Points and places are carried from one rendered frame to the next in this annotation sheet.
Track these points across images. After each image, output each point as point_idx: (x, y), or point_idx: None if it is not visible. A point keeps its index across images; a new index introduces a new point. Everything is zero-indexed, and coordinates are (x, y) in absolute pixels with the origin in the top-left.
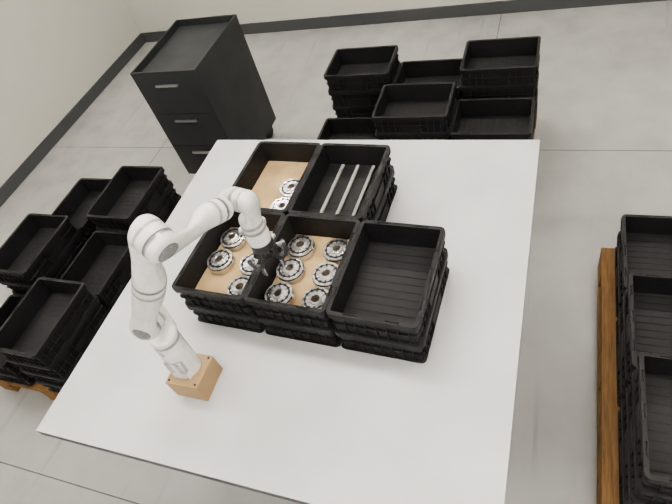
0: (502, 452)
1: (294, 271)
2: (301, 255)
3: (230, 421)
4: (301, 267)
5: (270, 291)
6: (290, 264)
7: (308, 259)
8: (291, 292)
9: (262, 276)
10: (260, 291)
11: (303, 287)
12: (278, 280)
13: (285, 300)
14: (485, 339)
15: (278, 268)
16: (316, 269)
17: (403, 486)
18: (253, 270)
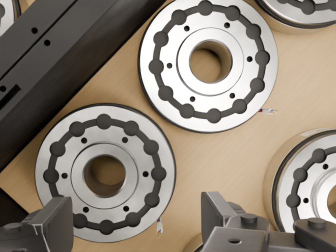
0: None
1: (223, 97)
2: (291, 21)
3: None
4: (262, 95)
5: (74, 141)
6: (223, 46)
7: (297, 37)
8: (162, 207)
9: (57, 79)
10: (25, 128)
11: (216, 169)
12: (135, 65)
13: (120, 233)
14: None
15: (160, 29)
16: (316, 147)
17: None
18: (9, 34)
